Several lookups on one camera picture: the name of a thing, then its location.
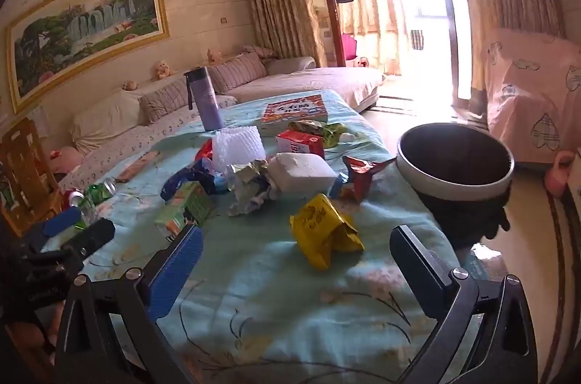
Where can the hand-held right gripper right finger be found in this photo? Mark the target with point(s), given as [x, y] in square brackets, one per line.
[420, 266]

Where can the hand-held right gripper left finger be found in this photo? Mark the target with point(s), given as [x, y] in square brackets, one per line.
[177, 270]

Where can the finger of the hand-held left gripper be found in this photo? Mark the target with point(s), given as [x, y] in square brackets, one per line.
[61, 223]
[93, 235]

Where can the black bin with white rim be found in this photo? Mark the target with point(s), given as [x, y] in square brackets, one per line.
[454, 184]

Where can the blue plastic wrapper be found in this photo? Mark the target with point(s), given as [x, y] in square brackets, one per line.
[190, 177]

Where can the silver wrapper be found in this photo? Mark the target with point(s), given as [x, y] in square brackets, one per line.
[249, 186]

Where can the white foam net sleeve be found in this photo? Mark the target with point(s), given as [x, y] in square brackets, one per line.
[238, 148]

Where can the red drink carton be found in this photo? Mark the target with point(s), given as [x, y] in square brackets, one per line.
[297, 144]

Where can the person's left forearm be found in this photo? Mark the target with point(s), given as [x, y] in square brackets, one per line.
[31, 336]

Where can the red drink can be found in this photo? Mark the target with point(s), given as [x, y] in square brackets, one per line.
[76, 198]

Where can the green drink can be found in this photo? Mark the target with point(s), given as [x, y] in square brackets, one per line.
[102, 191]

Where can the wooden chair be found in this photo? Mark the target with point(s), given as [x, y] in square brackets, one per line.
[27, 170]

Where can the pink plush toy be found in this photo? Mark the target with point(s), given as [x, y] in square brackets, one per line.
[66, 159]

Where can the silver insulated bag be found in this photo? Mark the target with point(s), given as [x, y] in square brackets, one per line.
[483, 259]

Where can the green drink carton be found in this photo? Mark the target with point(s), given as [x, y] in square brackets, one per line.
[186, 207]

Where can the long brown wooden stick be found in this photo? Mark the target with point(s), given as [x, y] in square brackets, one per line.
[138, 167]

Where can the shiny red foil wrapper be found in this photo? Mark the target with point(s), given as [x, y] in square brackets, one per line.
[363, 177]

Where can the floral light blue tablecloth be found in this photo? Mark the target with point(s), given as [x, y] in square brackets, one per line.
[272, 320]

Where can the yellow plastic bag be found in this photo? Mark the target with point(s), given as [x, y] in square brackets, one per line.
[317, 229]

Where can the white pillow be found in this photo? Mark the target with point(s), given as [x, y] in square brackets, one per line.
[106, 121]

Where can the small blue packet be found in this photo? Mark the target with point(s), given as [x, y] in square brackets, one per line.
[338, 185]

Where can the small white cap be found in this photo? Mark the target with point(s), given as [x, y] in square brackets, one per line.
[349, 137]

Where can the white foam block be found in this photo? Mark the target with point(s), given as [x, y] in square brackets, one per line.
[302, 173]

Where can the small plush toy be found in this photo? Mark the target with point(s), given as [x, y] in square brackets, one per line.
[214, 56]
[129, 86]
[165, 69]

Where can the green snack wrapper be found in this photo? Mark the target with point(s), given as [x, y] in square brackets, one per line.
[324, 132]

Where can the purple thermos bottle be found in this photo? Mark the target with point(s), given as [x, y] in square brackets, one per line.
[206, 102]

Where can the framed landscape painting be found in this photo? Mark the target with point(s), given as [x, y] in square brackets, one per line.
[90, 30]

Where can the colourful printed book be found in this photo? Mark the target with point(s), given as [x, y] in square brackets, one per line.
[295, 109]

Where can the pink heart print furniture cover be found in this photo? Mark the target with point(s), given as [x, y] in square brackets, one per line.
[531, 93]

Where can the large striped cushion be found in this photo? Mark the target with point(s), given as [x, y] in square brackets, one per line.
[236, 73]

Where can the pink toy by door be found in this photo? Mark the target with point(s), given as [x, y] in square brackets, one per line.
[362, 62]

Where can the pink fabric sofa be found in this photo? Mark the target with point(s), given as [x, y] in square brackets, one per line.
[308, 82]

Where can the grey slatted unit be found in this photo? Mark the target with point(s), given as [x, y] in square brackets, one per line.
[416, 38]

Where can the magenta box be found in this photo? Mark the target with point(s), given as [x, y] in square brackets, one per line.
[349, 47]

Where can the small striped cushion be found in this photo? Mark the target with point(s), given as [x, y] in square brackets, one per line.
[261, 52]

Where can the white wall calendar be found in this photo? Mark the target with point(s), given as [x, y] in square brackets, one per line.
[41, 121]

